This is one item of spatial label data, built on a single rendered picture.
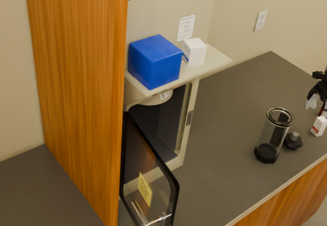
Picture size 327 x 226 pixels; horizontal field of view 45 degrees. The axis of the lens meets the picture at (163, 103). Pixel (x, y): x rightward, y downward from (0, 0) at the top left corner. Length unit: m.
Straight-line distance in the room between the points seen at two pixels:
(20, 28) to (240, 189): 0.98
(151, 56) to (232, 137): 0.88
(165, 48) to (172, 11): 0.12
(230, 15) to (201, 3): 0.90
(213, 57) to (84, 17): 0.41
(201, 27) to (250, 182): 0.70
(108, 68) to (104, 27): 0.10
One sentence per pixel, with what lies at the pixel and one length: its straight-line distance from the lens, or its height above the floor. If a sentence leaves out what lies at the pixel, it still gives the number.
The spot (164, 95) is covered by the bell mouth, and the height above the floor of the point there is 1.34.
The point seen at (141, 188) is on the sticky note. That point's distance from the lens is 1.18.
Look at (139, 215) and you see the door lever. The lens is 1.12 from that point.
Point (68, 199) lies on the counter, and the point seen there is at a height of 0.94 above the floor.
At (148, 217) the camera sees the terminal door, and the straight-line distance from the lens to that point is 1.20.
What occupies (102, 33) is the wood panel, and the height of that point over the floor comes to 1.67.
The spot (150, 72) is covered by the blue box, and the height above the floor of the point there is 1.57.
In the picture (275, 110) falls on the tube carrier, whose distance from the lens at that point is 1.63.
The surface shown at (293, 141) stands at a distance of 1.81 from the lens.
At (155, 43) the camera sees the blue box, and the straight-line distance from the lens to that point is 1.03.
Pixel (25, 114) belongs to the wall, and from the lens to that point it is 1.59.
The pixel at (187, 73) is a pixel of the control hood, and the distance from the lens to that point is 1.09.
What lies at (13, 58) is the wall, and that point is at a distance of 1.43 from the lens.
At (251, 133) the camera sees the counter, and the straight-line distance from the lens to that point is 1.82.
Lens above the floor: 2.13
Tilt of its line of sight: 39 degrees down
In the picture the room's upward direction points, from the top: 7 degrees clockwise
